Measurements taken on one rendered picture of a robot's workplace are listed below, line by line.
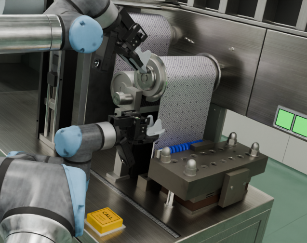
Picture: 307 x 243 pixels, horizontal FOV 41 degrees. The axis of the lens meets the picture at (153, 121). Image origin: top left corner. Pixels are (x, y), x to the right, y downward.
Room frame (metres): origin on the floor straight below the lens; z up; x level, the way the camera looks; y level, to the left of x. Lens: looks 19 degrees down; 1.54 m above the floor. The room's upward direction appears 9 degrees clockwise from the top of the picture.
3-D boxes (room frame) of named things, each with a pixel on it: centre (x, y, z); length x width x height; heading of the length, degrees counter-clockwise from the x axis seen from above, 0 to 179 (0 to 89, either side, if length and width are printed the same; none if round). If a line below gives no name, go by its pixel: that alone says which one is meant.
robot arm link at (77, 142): (0.98, 0.18, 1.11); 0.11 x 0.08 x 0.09; 135
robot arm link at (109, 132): (1.04, 0.13, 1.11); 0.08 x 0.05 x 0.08; 45
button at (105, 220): (0.94, 0.09, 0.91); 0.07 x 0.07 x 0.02; 45
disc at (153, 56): (1.22, 0.03, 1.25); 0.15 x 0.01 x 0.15; 45
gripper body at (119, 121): (1.09, 0.07, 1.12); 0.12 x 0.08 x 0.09; 135
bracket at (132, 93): (1.21, 0.09, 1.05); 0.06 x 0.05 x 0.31; 135
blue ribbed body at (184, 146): (1.24, -0.11, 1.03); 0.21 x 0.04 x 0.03; 135
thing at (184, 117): (1.26, -0.10, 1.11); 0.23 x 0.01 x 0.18; 135
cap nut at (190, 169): (1.06, -0.13, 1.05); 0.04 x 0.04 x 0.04
